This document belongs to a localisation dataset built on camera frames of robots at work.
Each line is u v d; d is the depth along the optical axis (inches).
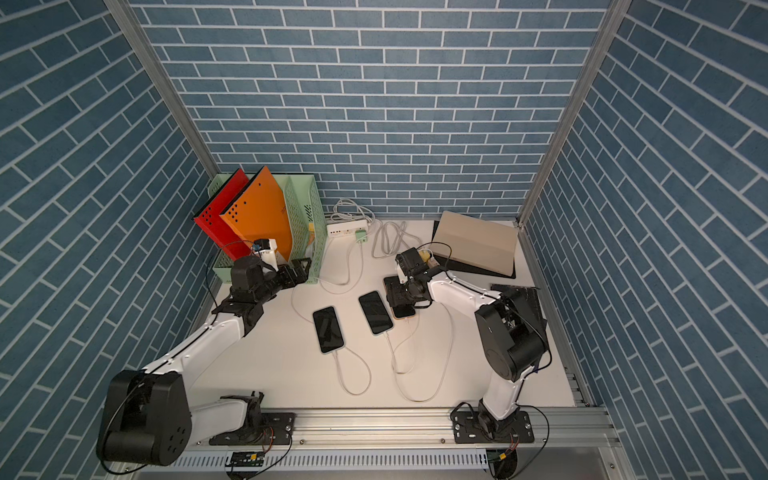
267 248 29.7
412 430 30.3
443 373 32.9
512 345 18.7
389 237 45.5
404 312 34.2
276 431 28.6
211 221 32.4
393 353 34.1
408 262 29.0
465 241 44.0
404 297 32.4
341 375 32.5
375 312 37.1
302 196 40.3
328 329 42.6
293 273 30.3
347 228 44.9
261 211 37.9
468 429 28.8
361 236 44.5
